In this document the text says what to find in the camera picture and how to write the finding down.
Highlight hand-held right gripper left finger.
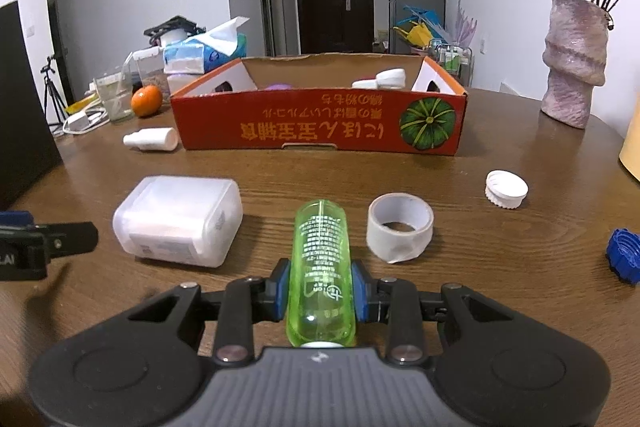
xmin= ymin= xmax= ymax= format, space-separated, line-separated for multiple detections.
xmin=127 ymin=259 xmax=291 ymax=365

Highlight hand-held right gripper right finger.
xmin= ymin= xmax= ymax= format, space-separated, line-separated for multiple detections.
xmin=350 ymin=259 xmax=516 ymax=365

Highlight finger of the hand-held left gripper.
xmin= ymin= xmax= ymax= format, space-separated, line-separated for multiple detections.
xmin=0 ymin=209 xmax=36 ymax=232
xmin=32 ymin=221 xmax=99 ymax=260

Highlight green spray bottle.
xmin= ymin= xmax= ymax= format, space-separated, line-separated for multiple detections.
xmin=285 ymin=198 xmax=358 ymax=349

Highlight white tape roll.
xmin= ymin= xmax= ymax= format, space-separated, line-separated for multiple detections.
xmin=366 ymin=193 xmax=434 ymax=264

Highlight white plastic case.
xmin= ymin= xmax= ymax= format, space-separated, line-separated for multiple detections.
xmin=112 ymin=175 xmax=244 ymax=269

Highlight white spray bottle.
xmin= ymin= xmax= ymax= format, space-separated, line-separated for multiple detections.
xmin=123 ymin=128 xmax=178 ymax=152

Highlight red cardboard box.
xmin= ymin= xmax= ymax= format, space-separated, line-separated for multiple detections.
xmin=169 ymin=52 xmax=470 ymax=156

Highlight white ribbed lid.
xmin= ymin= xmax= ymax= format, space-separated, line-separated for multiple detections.
xmin=484 ymin=170 xmax=529 ymax=210

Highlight tall white bottle cap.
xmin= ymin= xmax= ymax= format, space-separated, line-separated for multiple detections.
xmin=376 ymin=68 xmax=407 ymax=90

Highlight blue bottle cap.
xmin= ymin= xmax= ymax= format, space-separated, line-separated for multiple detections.
xmin=606 ymin=228 xmax=640 ymax=284

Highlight clear glass cup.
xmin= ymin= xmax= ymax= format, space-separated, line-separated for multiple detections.
xmin=93 ymin=74 xmax=136 ymax=124

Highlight orange fruit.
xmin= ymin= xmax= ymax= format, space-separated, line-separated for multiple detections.
xmin=131 ymin=85 xmax=164 ymax=116

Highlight clear plastic container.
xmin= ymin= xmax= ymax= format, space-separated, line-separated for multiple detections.
xmin=132 ymin=47 xmax=171 ymax=90

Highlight blue tissue box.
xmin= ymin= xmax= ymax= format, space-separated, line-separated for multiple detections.
xmin=164 ymin=16 xmax=251 ymax=74

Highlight blue and yellow plastic items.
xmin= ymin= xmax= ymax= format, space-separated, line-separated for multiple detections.
xmin=392 ymin=4 xmax=446 ymax=52

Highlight purple wrapped bouquet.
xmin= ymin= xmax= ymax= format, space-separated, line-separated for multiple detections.
xmin=452 ymin=0 xmax=480 ymax=50

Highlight yellow thermos jug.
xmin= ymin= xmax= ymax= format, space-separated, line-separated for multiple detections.
xmin=619 ymin=107 xmax=640 ymax=182

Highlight pink ceramic vase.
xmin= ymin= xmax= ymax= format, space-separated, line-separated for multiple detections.
xmin=540 ymin=0 xmax=610 ymax=129

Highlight white power adapter with cable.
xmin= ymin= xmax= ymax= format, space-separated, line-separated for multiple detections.
xmin=62 ymin=107 xmax=111 ymax=135

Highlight black camera tripod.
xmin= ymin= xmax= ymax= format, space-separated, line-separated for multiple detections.
xmin=40 ymin=54 xmax=68 ymax=128

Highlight wire trolley with bottles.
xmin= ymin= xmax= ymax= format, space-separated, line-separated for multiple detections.
xmin=427 ymin=39 xmax=473 ymax=85

